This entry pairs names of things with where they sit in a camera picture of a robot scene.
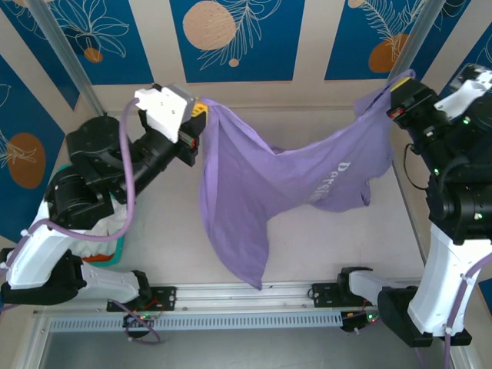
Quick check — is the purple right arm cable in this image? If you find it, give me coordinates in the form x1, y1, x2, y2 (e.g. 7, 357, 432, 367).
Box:
355, 255, 492, 369

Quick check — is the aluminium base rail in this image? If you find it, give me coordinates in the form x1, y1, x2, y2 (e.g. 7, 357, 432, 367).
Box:
32, 282, 385, 318

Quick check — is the orange t-shirt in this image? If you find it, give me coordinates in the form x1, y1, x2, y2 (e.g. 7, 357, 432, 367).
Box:
82, 251, 116, 264

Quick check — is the aluminium frame post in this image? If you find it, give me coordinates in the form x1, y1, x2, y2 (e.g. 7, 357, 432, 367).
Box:
26, 0, 108, 120
386, 0, 441, 89

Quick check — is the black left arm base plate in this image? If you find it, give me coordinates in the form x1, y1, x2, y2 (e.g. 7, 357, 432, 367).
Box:
106, 286, 178, 312

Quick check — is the purple t-shirt with white print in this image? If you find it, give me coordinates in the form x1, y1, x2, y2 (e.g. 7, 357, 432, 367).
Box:
198, 68, 418, 291

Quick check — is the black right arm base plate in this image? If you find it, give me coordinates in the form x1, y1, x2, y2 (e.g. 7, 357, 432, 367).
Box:
311, 282, 344, 308

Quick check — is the thin black cable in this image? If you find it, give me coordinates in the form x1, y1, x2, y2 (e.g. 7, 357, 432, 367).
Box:
403, 142, 431, 190

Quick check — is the teal plastic basket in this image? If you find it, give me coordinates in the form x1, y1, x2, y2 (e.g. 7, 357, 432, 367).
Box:
59, 163, 126, 268

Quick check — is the grey slotted cable duct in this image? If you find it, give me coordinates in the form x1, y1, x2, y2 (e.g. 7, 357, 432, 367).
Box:
49, 313, 343, 334

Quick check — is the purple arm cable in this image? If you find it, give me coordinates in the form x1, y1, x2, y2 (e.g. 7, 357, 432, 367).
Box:
0, 98, 162, 344
355, 255, 492, 369

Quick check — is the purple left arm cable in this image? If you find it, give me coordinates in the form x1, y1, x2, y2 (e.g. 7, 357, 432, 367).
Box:
0, 98, 162, 344

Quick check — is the blue floral wall panel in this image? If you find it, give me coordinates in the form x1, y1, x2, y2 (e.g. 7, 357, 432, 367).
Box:
324, 0, 437, 81
0, 7, 81, 112
417, 0, 492, 99
0, 55, 67, 245
170, 0, 307, 84
45, 0, 155, 86

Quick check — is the black electronics board with LEDs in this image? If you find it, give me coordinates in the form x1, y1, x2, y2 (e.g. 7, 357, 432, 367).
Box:
341, 310, 381, 334
122, 310, 158, 327

